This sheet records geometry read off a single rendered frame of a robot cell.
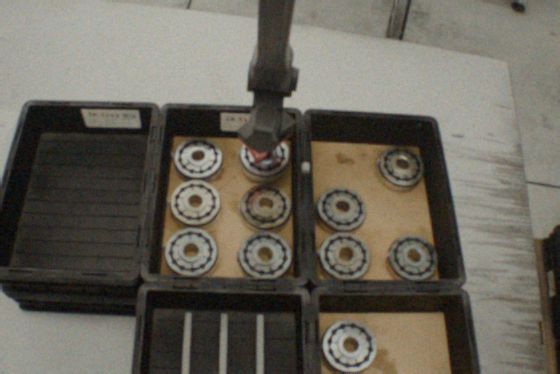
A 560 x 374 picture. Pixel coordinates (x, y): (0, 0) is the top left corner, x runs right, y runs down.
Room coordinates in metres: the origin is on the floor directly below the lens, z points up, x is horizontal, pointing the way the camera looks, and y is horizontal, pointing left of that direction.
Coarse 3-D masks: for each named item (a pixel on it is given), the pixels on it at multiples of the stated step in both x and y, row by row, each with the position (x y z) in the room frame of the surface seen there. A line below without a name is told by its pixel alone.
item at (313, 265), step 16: (304, 112) 0.75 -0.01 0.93; (320, 112) 0.76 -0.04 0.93; (336, 112) 0.77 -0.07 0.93; (352, 112) 0.78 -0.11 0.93; (368, 112) 0.78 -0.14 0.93; (384, 112) 0.79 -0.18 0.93; (304, 128) 0.71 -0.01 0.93; (304, 144) 0.67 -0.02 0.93; (448, 176) 0.66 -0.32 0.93; (448, 192) 0.62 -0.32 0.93; (448, 208) 0.58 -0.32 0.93; (464, 272) 0.45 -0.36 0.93
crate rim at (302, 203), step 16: (160, 112) 0.68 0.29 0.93; (288, 112) 0.74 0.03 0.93; (160, 128) 0.65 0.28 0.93; (160, 144) 0.60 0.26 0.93; (160, 160) 0.57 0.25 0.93; (304, 160) 0.63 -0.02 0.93; (304, 176) 0.59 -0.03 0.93; (304, 192) 0.56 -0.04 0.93; (304, 208) 0.52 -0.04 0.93; (304, 224) 0.49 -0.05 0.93; (144, 240) 0.39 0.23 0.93; (304, 240) 0.46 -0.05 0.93; (144, 256) 0.36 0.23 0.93; (304, 256) 0.42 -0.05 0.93; (144, 272) 0.33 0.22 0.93; (304, 272) 0.39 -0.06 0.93
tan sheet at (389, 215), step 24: (312, 144) 0.75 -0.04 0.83; (336, 144) 0.76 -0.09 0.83; (360, 144) 0.77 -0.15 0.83; (336, 168) 0.69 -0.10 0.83; (360, 168) 0.71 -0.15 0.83; (360, 192) 0.64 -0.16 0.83; (384, 192) 0.66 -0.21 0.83; (408, 192) 0.67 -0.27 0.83; (384, 216) 0.60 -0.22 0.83; (408, 216) 0.61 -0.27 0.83; (384, 240) 0.54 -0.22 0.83; (432, 240) 0.56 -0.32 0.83; (384, 264) 0.49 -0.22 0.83
